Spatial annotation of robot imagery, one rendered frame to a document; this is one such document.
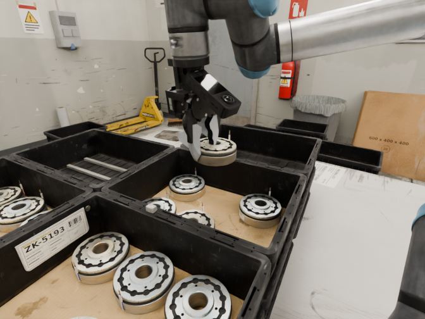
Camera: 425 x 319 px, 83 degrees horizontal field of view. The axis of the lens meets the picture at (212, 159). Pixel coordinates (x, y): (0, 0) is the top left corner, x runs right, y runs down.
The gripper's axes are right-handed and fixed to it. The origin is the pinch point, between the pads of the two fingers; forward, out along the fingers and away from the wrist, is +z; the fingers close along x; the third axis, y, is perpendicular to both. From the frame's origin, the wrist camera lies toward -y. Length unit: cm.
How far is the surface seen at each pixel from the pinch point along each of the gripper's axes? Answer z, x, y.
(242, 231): 16.8, 1.1, -11.2
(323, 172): 37, -66, -7
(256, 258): 5.2, 12.9, -22.3
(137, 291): 10.9, 26.4, -9.0
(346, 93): 59, -277, 44
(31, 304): 13.1, 38.9, 4.2
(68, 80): 37, -82, 345
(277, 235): 5.9, 6.3, -22.2
